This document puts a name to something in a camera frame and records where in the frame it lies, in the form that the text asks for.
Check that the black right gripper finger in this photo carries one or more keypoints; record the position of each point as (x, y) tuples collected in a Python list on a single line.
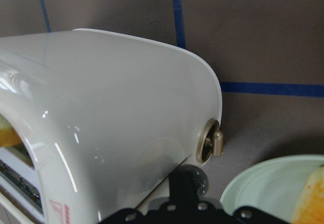
[(187, 184)]

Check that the light green plate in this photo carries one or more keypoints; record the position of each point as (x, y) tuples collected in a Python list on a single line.
[(273, 186)]

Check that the white two-slot toaster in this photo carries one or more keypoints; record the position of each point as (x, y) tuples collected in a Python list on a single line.
[(103, 118)]

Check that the orange bread on plate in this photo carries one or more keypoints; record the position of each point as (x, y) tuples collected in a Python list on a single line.
[(309, 207)]

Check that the bread slice in toaster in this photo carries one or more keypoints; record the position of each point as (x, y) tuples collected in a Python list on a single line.
[(9, 136)]

